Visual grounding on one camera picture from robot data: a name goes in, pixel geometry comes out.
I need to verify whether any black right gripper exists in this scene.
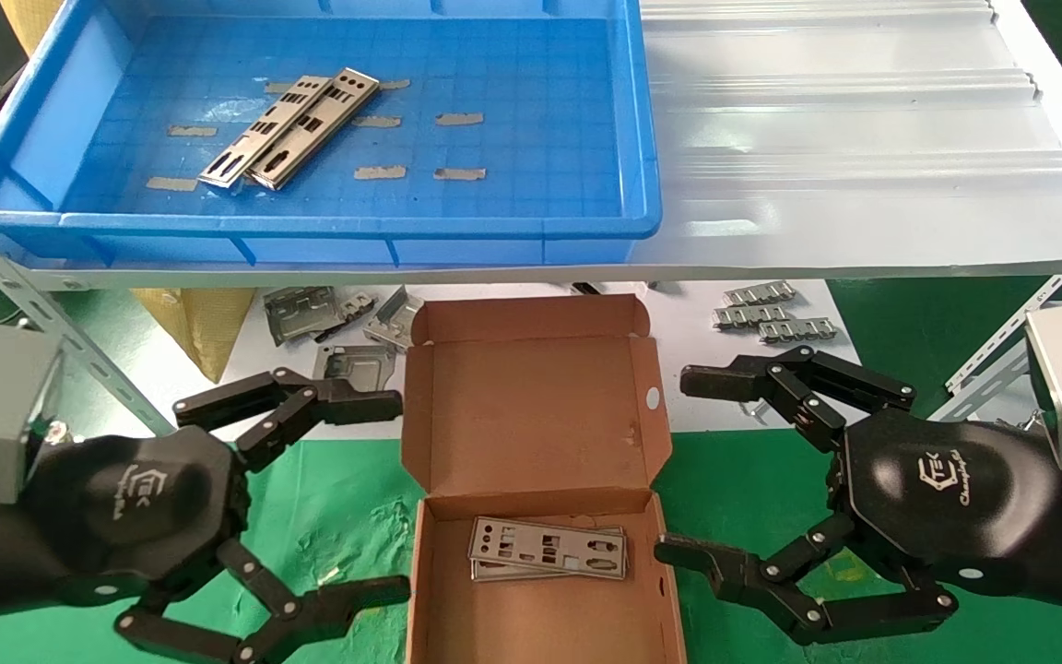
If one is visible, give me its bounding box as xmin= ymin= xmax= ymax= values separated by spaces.
xmin=654 ymin=346 xmax=1062 ymax=646

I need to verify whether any yellow woven sack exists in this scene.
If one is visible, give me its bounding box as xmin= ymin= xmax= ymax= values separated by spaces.
xmin=130 ymin=288 xmax=257 ymax=384
xmin=0 ymin=0 xmax=71 ymax=61

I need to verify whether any blue plastic tray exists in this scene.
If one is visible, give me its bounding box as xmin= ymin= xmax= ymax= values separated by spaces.
xmin=0 ymin=0 xmax=663 ymax=268

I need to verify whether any slotted metal angle bar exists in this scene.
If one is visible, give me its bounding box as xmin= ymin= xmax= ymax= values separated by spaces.
xmin=929 ymin=350 xmax=1039 ymax=423
xmin=944 ymin=272 xmax=1062 ymax=399
xmin=0 ymin=198 xmax=177 ymax=434

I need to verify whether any brown cardboard box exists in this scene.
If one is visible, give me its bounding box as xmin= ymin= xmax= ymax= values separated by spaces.
xmin=400 ymin=293 xmax=687 ymax=664

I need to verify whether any white corrugated shelf board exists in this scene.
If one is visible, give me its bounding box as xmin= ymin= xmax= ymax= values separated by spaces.
xmin=0 ymin=0 xmax=1062 ymax=292

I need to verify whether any grey stamped metal part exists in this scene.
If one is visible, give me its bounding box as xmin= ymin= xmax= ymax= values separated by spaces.
xmin=264 ymin=286 xmax=348 ymax=347
xmin=363 ymin=286 xmax=423 ymax=351

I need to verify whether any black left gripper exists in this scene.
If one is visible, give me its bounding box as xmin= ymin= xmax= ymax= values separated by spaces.
xmin=0 ymin=367 xmax=412 ymax=664

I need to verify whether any green cloth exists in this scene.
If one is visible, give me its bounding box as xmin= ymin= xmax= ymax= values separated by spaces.
xmin=0 ymin=429 xmax=1062 ymax=664

